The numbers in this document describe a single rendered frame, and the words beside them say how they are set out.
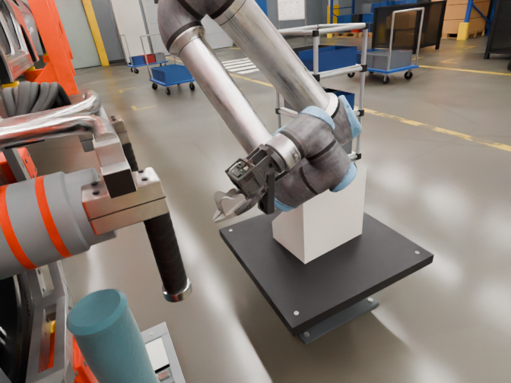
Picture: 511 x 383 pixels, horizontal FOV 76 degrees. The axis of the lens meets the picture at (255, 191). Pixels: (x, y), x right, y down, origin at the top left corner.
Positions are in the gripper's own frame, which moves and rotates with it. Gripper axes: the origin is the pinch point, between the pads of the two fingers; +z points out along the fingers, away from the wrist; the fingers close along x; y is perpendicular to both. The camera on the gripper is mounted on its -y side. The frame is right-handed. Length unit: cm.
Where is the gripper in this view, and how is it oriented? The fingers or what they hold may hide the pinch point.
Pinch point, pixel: (219, 219)
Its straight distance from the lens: 78.7
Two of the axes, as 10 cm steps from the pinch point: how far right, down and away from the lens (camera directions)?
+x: 5.3, 3.6, -7.7
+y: -4.5, -6.5, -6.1
